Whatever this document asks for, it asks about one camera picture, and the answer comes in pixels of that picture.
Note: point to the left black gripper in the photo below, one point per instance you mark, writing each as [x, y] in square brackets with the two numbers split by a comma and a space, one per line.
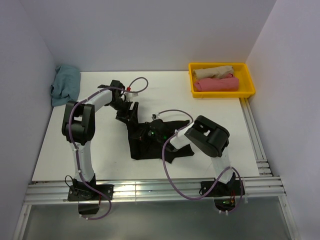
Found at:
[131, 115]

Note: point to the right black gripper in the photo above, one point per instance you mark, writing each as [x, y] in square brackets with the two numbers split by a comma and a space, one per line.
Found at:
[143, 133]

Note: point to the black t-shirt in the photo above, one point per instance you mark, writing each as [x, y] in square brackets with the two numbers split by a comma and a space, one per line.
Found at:
[145, 149]

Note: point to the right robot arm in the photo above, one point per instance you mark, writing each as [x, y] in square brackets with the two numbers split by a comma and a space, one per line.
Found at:
[175, 138]

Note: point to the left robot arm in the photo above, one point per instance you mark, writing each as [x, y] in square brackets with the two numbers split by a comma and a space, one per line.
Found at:
[79, 125]

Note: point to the blue crumpled t-shirt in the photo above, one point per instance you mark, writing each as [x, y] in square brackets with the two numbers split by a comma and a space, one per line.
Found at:
[66, 85]

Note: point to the yellow plastic bin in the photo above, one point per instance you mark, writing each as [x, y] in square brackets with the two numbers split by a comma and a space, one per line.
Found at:
[246, 86]

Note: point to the beige rolled t-shirt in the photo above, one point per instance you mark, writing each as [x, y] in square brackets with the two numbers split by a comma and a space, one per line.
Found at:
[219, 72]

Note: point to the pink rolled t-shirt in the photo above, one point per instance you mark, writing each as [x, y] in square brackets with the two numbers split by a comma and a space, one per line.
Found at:
[217, 85]

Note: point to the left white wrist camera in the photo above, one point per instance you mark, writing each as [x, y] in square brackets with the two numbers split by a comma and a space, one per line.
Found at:
[129, 95]

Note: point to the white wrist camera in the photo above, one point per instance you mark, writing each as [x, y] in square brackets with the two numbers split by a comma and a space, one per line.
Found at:
[129, 95]
[155, 116]

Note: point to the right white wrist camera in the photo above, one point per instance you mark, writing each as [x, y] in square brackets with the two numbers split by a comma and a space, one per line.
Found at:
[155, 116]

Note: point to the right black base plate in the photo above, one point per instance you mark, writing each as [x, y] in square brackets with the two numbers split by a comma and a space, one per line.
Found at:
[221, 190]

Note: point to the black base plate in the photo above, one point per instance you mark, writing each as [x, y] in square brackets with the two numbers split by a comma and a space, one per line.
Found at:
[221, 190]
[80, 192]

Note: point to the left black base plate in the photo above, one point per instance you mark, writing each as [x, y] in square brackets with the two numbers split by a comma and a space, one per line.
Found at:
[80, 192]

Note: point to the aluminium mounting rail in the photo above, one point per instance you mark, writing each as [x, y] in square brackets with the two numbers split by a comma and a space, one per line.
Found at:
[149, 190]

